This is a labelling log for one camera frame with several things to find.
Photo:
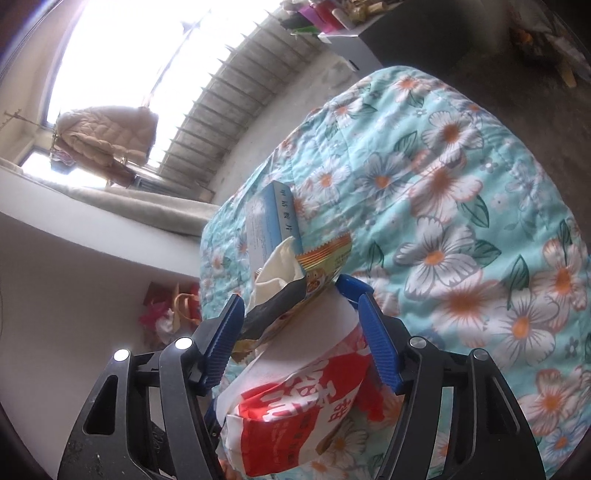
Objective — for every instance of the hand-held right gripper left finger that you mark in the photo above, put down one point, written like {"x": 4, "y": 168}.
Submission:
{"x": 226, "y": 341}

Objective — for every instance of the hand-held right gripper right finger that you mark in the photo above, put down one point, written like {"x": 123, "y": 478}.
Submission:
{"x": 378, "y": 346}

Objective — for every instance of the black snack wrapper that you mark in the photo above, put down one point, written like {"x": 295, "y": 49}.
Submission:
{"x": 268, "y": 314}

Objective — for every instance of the cream tissue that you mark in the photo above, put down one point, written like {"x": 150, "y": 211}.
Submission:
{"x": 277, "y": 272}

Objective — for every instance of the orange snack wrapper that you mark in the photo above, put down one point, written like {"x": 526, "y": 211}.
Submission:
{"x": 323, "y": 263}

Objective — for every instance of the blue white medicine box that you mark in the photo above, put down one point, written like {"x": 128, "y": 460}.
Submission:
{"x": 268, "y": 221}

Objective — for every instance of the orange paper bag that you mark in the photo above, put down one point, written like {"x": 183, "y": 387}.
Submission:
{"x": 187, "y": 309}

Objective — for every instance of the red white plastic package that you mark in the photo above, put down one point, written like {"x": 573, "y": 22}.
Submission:
{"x": 286, "y": 406}

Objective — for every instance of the beige window ledge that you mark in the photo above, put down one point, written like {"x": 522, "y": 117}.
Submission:
{"x": 138, "y": 205}

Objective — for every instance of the floral turquoise quilt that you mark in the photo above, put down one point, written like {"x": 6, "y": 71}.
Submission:
{"x": 438, "y": 184}

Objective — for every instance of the beige quilted jacket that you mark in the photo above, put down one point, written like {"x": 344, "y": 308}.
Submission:
{"x": 106, "y": 134}

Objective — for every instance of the grey ribbed panel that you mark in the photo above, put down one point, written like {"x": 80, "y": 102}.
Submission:
{"x": 231, "y": 101}

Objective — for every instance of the grey white cabinet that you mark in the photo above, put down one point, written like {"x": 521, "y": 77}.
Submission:
{"x": 351, "y": 48}

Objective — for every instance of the metal clothes rack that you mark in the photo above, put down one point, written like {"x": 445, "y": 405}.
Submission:
{"x": 18, "y": 116}

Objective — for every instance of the bright window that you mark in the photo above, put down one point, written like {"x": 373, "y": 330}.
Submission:
{"x": 115, "y": 55}

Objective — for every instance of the wooden block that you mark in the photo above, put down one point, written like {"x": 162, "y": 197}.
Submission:
{"x": 569, "y": 76}

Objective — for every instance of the clutter of bottles and packets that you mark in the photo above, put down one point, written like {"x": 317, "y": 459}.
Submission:
{"x": 323, "y": 14}

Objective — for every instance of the dark orange bundle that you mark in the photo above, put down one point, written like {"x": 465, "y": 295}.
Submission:
{"x": 526, "y": 39}

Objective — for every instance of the white plastic bag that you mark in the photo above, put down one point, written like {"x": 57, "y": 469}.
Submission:
{"x": 563, "y": 44}

